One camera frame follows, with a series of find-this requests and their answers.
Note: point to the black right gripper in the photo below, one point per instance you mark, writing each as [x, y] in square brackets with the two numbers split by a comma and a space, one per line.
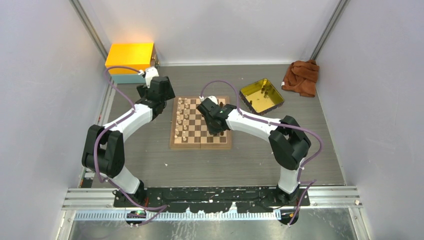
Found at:
[213, 131]

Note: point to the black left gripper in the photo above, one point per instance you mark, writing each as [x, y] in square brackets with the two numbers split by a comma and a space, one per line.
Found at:
[143, 90]

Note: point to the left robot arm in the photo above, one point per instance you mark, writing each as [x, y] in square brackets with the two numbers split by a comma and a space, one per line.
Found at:
[104, 150]

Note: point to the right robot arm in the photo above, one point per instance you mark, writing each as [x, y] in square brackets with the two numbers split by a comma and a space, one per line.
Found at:
[289, 145]

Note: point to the wooden chess board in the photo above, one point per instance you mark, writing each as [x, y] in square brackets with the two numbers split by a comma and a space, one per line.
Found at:
[189, 129]

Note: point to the yellow drawer box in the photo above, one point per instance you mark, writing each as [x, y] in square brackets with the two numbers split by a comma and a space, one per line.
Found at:
[139, 56]

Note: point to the teal drawer box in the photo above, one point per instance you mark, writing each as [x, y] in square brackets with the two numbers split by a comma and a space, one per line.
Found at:
[123, 75]

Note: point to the yellow tin tray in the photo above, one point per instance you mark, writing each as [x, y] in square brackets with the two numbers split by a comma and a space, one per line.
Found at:
[261, 97]

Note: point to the brown cloth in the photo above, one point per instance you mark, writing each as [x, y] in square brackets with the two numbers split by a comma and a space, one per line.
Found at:
[301, 77]

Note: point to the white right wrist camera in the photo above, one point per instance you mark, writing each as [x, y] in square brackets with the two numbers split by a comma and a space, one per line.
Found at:
[212, 98]

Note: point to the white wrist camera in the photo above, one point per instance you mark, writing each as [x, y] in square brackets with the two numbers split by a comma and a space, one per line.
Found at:
[149, 74]
[212, 98]

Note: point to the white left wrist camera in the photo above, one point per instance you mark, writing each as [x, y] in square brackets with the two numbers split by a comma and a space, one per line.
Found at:
[149, 74]

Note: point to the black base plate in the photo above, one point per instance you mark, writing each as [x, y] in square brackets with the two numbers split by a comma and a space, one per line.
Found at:
[211, 200]

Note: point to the aluminium frame rail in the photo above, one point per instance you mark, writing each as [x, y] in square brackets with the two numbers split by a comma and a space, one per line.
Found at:
[92, 204]

